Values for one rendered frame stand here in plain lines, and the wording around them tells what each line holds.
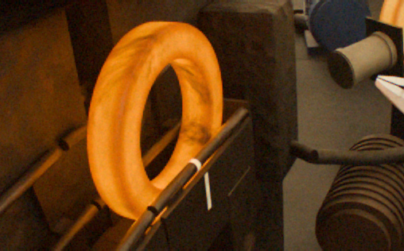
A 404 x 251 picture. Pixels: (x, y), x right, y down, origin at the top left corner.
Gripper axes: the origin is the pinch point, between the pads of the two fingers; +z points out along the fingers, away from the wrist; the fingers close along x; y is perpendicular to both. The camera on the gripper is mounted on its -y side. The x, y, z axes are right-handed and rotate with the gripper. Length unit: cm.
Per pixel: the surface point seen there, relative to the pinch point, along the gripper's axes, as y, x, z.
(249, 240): -21.9, 4.7, 7.8
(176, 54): 1.8, 11.8, 17.5
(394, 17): -2.7, -30.0, 3.0
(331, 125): -82, -127, 16
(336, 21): -66, -185, 34
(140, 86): 1.4, 17.8, 17.5
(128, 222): -14.4, 17.2, 17.3
